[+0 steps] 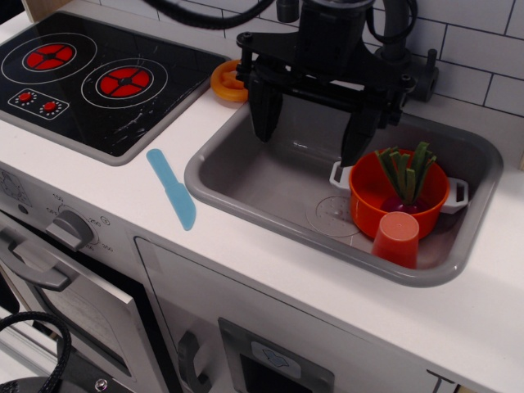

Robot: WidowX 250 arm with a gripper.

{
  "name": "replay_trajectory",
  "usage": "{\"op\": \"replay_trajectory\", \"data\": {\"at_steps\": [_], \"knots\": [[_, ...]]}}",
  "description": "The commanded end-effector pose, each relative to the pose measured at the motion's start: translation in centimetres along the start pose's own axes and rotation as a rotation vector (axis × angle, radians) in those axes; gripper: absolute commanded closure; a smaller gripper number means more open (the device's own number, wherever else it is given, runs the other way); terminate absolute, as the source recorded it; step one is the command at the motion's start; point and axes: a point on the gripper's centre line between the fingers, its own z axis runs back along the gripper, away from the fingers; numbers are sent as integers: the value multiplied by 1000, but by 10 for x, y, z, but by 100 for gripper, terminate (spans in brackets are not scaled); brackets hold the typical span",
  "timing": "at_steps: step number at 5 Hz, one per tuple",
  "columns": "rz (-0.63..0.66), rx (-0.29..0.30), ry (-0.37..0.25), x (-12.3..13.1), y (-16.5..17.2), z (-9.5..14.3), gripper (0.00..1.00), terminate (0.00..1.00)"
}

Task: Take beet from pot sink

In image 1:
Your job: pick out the orange toy pot white handles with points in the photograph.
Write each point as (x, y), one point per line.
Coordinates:
(369, 188)

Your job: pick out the grey cabinet door handle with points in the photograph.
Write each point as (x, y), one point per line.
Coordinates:
(188, 348)

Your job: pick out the white cabinet door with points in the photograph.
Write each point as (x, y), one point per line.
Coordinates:
(253, 342)

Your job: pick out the purple toy beet green leaves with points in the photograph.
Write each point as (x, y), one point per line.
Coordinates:
(406, 173)

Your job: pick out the black toy stove top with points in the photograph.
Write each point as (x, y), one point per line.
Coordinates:
(101, 90)

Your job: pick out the grey toy sink basin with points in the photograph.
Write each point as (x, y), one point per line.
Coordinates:
(292, 185)

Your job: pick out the blue plastic toy knife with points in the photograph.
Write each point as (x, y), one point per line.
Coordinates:
(176, 191)

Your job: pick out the toy oven door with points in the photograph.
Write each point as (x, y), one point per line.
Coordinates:
(104, 322)

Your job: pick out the grey oven door handle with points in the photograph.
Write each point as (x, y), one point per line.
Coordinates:
(31, 263)

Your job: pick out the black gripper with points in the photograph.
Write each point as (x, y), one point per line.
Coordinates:
(326, 62)

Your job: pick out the grey oven knob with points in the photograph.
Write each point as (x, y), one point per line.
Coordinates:
(69, 229)

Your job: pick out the orange plastic cup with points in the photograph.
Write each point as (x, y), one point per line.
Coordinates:
(396, 239)

